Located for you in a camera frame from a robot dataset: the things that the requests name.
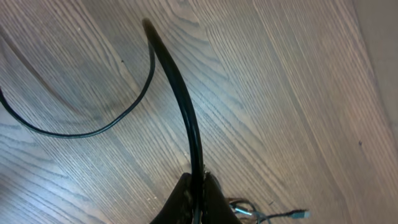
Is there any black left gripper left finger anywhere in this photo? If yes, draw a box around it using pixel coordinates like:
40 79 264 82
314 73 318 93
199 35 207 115
150 173 193 224

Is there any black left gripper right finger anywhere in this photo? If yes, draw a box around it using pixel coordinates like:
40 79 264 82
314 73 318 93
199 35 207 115
201 172 241 224

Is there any black usb cable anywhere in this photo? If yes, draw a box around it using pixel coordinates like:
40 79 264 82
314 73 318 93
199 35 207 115
0 19 205 224
228 197 311 224

